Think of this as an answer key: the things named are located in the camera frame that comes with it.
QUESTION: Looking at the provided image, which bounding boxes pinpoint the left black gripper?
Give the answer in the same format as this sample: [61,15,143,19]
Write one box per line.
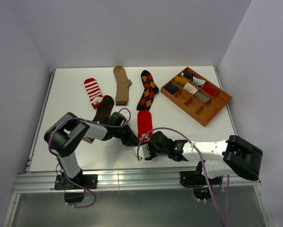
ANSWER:
[113,124,142,146]

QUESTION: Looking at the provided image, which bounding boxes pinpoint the red patterned sock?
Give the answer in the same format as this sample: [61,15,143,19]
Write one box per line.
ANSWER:
[137,110,153,140]

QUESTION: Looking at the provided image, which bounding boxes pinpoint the navy blue sock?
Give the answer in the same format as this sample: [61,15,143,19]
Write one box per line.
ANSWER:
[165,84,180,95]

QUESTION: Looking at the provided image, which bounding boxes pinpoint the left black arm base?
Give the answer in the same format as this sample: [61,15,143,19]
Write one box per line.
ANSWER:
[54,174,98,204]

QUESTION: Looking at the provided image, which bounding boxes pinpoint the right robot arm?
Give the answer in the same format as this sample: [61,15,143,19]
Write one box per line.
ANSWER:
[136,131,263,184]

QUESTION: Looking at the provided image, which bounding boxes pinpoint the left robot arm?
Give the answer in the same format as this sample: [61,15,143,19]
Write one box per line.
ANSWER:
[44,112,140,189]

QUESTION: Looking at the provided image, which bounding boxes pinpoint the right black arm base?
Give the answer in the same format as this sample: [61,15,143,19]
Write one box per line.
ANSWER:
[180,171,212,201]

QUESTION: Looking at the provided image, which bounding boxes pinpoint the brown striped-cuff sock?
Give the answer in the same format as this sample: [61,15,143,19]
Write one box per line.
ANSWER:
[83,95,115,144]

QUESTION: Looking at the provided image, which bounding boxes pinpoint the black argyle sock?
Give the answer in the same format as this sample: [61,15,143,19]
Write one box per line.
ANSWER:
[136,70,159,111]

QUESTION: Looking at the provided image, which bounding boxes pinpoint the red white striped sock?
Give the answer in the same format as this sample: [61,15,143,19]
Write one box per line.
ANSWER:
[84,78,103,109]

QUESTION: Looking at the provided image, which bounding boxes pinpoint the tan sock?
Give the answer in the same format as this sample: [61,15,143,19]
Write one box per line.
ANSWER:
[113,65,132,106]

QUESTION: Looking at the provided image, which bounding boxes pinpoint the orange compartment tray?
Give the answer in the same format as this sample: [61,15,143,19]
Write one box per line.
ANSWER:
[160,67,232,127]

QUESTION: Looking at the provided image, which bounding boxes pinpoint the cream rolled sock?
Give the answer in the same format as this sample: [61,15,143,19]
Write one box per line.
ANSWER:
[183,82,198,96]

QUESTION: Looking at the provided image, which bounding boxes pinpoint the mustard rolled sock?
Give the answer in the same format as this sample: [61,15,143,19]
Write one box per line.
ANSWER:
[173,76,189,86]

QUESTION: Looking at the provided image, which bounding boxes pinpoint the white grey striped rolled sock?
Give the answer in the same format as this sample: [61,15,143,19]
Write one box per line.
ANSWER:
[192,77,207,87]

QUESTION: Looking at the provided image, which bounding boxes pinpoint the black white striped rolled sock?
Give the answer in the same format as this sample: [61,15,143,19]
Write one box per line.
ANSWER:
[181,72,196,80]

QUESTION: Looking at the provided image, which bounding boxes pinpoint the red rolled sock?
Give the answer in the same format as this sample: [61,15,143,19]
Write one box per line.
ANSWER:
[202,83,218,96]

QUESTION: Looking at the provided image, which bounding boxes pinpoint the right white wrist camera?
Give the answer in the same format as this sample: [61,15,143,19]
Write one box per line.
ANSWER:
[133,145,150,159]

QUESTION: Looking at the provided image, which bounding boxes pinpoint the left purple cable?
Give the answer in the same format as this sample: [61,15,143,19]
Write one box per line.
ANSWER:
[48,107,132,209]

